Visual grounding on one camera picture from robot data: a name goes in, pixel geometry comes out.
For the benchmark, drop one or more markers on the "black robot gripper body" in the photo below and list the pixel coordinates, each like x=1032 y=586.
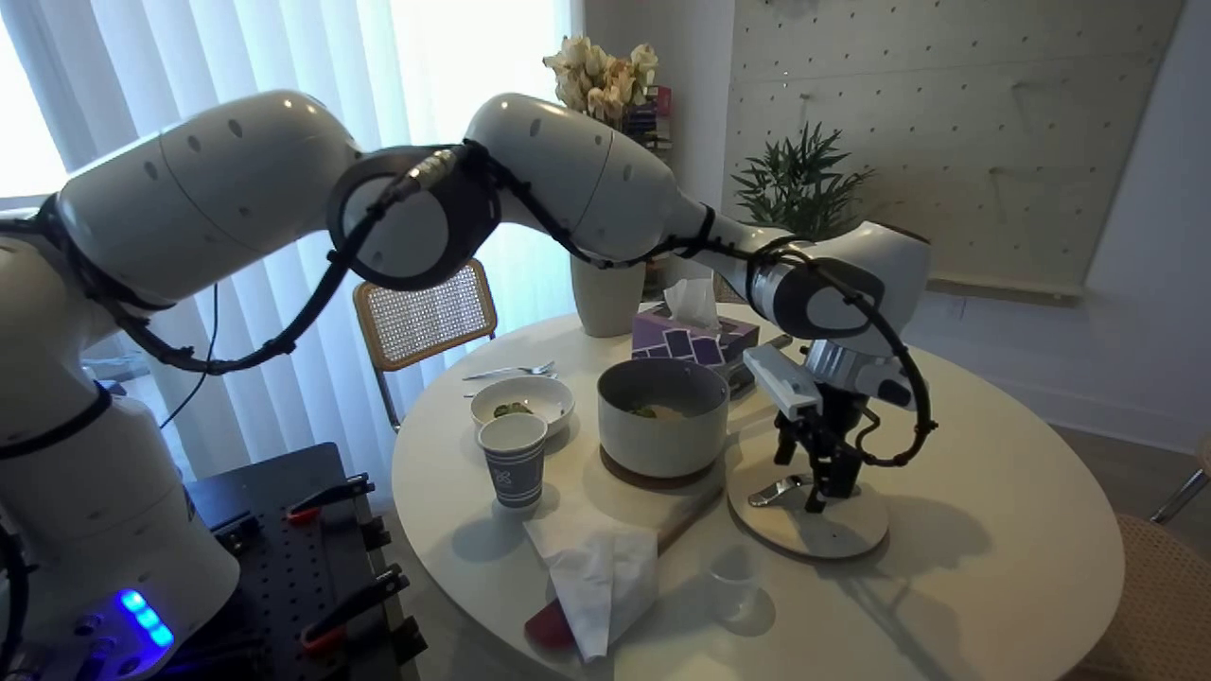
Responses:
x=835 y=421

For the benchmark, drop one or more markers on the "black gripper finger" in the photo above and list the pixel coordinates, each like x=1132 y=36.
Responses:
x=835 y=478
x=787 y=440

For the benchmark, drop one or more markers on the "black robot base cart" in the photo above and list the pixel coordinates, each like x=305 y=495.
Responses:
x=315 y=595

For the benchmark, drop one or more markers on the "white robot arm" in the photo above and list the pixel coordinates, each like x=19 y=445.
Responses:
x=103 y=528

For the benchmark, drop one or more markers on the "purple tissue box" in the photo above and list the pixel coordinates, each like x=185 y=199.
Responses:
x=685 y=324

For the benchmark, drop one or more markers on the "small clear glass dish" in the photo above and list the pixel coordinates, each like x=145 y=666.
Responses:
x=738 y=606

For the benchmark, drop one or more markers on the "tall white ribbed vase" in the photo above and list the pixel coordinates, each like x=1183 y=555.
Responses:
x=608 y=301

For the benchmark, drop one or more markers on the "white cloth napkin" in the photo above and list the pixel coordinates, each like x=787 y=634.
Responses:
x=604 y=574

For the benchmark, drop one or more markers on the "green potted plant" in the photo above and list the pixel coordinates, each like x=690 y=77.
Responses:
x=800 y=183

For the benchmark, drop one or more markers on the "silver spoon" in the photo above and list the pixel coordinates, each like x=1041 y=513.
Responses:
x=510 y=372

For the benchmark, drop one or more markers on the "blue striped paper cup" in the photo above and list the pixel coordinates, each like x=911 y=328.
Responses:
x=515 y=454

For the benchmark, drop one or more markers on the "white bowl with greens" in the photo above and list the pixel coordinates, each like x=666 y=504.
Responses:
x=541 y=400

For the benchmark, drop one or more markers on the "red spatula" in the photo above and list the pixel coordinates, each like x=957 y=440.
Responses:
x=551 y=628

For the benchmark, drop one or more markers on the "woven chair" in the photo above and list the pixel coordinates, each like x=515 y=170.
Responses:
x=411 y=328
x=1162 y=623

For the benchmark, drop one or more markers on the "woven back chair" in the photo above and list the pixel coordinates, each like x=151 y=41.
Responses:
x=411 y=328

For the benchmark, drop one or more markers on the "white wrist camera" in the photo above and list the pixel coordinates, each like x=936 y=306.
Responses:
x=786 y=383

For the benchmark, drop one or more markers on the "white pot with handle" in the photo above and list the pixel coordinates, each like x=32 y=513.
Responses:
x=664 y=417

